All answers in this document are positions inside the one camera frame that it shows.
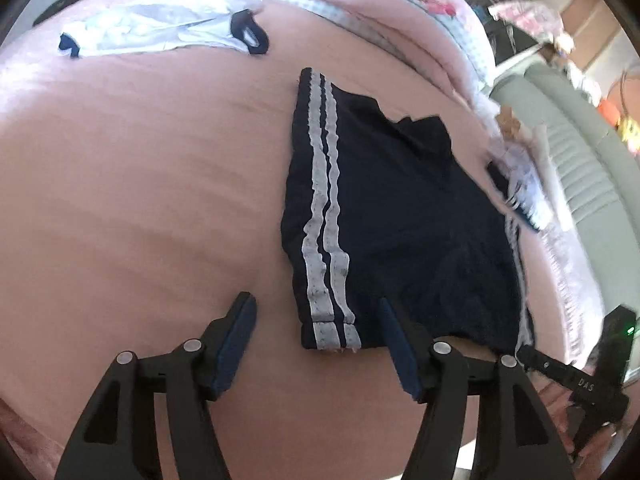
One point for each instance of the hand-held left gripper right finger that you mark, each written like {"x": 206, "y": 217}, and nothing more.
{"x": 396, "y": 346}

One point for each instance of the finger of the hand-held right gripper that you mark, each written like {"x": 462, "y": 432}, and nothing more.
{"x": 555, "y": 371}

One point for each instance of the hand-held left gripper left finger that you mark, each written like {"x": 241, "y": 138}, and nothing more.
{"x": 236, "y": 336}

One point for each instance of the navy white-striped shorts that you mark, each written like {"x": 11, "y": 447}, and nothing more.
{"x": 395, "y": 220}

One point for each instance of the pink bed sheet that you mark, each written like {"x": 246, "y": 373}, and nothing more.
{"x": 150, "y": 200}

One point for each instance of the navy white garment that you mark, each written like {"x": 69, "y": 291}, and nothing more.
{"x": 515, "y": 195}

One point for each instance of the grey padded headboard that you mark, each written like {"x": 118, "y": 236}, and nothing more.
{"x": 575, "y": 150}

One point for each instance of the white navy-trimmed shirt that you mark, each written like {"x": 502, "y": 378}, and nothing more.
{"x": 165, "y": 30}

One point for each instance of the pink folded blanket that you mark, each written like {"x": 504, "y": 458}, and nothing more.
{"x": 380, "y": 5}

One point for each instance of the pink floral cloth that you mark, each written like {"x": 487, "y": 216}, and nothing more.
{"x": 530, "y": 17}

